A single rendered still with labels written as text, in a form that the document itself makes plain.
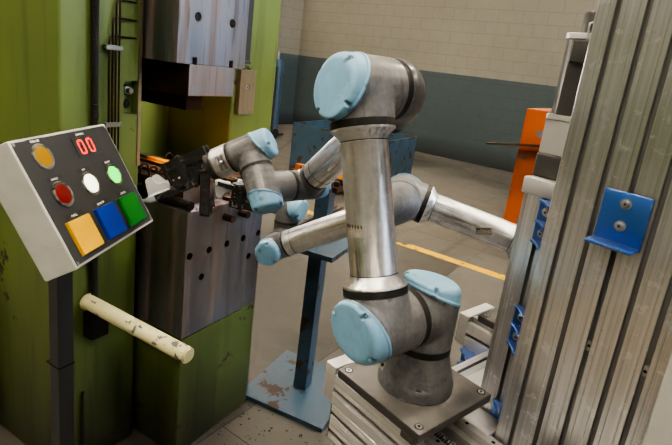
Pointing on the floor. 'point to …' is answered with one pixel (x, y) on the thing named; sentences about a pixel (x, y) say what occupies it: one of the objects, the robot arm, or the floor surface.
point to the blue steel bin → (399, 160)
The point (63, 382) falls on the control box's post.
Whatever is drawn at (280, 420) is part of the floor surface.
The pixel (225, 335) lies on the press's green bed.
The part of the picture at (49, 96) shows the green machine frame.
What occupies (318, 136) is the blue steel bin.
